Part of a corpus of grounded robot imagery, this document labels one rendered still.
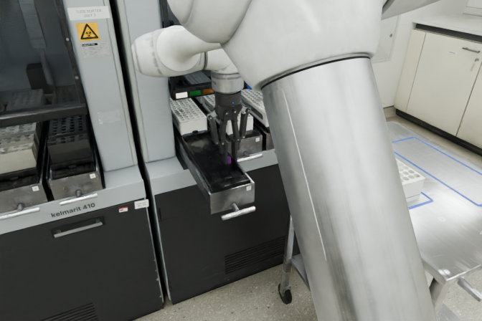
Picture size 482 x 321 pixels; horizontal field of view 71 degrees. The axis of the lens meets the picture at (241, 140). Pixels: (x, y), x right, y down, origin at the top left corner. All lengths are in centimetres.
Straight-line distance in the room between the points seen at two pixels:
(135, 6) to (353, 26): 84
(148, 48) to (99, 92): 33
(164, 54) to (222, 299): 121
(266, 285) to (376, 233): 148
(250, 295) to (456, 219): 103
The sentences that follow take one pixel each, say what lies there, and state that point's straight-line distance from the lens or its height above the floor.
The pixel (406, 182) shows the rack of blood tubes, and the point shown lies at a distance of 93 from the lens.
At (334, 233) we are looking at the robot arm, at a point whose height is 118.
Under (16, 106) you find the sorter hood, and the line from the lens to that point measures 110.
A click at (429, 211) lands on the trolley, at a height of 82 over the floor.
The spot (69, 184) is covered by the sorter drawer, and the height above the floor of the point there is 78.
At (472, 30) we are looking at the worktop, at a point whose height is 90.
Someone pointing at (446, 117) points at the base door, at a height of 20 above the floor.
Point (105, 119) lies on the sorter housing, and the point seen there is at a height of 93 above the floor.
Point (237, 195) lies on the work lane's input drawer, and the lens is 97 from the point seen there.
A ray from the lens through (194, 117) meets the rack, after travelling 122.
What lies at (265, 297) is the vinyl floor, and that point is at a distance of 171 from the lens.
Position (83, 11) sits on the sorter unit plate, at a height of 125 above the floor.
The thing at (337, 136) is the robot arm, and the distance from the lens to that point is 27.
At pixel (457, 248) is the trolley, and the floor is 82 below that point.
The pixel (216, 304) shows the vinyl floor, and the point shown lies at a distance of 168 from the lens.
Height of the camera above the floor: 138
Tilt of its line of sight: 29 degrees down
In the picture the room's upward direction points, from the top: straight up
